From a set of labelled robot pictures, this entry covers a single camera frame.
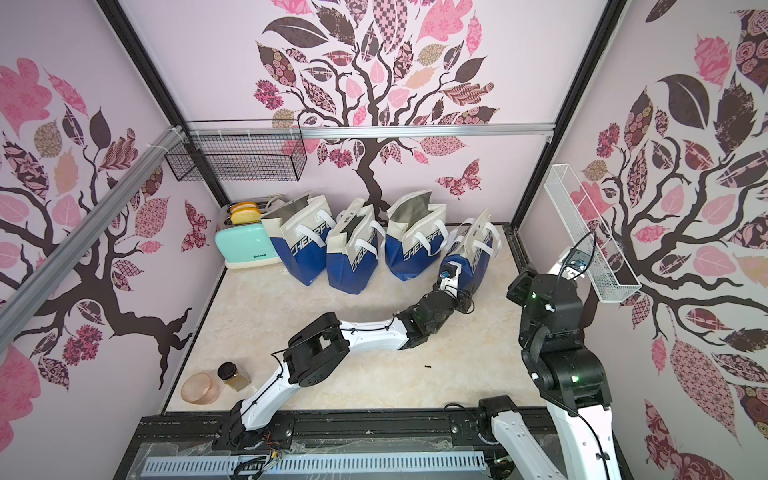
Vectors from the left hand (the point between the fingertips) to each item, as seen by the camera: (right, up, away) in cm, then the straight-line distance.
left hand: (466, 280), depth 84 cm
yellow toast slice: (-71, +21, +13) cm, 75 cm away
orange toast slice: (-73, +25, +17) cm, 79 cm away
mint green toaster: (-72, +10, +15) cm, 74 cm away
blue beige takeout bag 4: (+2, +10, +2) cm, 10 cm away
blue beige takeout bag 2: (-33, +9, 0) cm, 34 cm away
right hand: (+8, +3, -24) cm, 26 cm away
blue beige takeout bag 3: (-14, +14, +4) cm, 20 cm away
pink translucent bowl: (-74, -29, -5) cm, 79 cm away
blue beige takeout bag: (-50, +15, +5) cm, 53 cm away
